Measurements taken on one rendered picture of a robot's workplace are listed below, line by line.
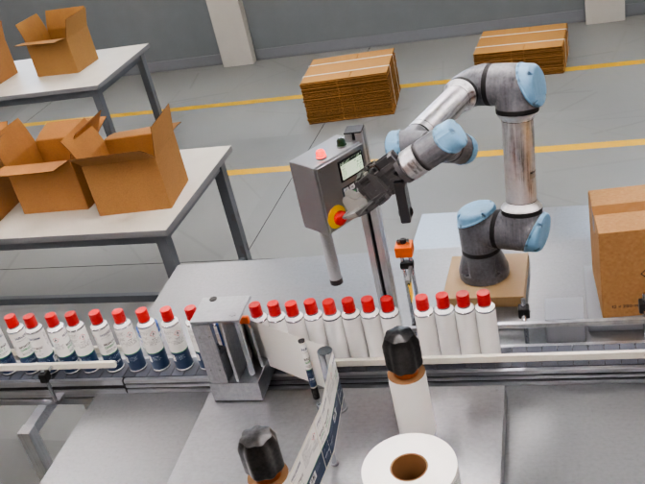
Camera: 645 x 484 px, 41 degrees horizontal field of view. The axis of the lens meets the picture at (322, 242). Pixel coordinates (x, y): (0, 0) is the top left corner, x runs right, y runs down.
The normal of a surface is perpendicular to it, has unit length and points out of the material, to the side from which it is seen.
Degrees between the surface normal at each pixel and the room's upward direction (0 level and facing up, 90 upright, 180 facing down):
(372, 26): 90
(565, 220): 0
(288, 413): 0
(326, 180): 90
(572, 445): 0
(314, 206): 90
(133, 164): 90
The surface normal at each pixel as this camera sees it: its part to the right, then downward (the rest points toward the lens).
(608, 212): -0.20, -0.85
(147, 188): -0.16, 0.51
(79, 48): 0.93, 0.01
